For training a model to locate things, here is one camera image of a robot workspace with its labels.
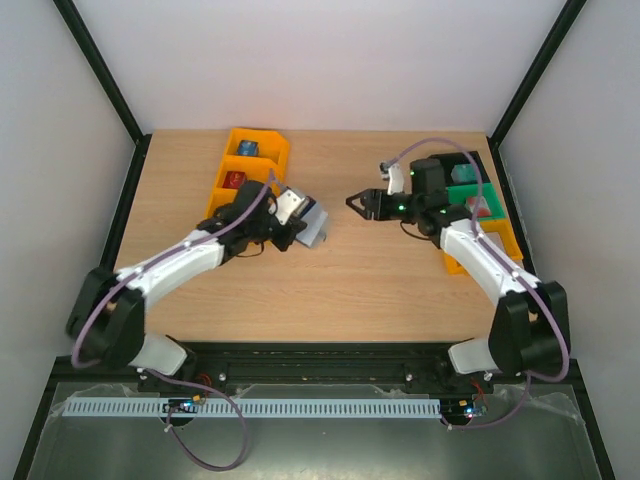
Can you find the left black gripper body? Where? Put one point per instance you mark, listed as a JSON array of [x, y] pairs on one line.
[[281, 242]]

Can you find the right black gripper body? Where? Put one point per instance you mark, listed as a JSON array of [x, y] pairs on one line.
[[375, 205]]

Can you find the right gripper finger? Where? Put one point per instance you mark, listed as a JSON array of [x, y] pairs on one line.
[[363, 197], [364, 212]]

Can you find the blue leather card holder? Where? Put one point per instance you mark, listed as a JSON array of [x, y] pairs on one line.
[[316, 219]]

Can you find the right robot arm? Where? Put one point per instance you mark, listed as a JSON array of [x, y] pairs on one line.
[[529, 332]]

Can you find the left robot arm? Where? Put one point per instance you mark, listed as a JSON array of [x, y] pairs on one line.
[[107, 321]]

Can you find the red VIP card stack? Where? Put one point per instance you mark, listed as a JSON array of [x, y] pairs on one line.
[[234, 179]]

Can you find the teal card stack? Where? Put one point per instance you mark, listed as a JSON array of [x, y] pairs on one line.
[[463, 174]]

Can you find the blue card stack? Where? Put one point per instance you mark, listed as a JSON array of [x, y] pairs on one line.
[[247, 148]]

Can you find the white red card stack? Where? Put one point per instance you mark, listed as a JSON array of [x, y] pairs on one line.
[[480, 205]]

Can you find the green bin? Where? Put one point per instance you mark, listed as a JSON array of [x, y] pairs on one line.
[[458, 195]]

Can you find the black bin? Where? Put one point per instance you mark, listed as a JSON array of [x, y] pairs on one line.
[[449, 160]]

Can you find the yellow three-compartment bin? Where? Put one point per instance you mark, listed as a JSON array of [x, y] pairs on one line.
[[273, 156]]

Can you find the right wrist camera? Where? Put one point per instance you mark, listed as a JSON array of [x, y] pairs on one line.
[[391, 172]]

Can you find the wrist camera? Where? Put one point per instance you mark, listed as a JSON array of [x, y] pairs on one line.
[[391, 172], [289, 203]]

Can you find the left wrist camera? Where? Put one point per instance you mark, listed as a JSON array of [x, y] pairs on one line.
[[289, 203]]

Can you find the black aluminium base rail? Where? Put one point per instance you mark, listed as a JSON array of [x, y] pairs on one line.
[[411, 367]]

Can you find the light blue cable duct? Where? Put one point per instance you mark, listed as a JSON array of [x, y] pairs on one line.
[[254, 408]]

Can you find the black frame post right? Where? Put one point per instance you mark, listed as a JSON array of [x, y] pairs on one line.
[[562, 25]]

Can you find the black frame post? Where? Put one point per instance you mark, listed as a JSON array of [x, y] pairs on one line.
[[92, 54], [562, 25]]

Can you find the black frame post left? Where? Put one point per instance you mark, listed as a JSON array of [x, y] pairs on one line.
[[92, 54]]

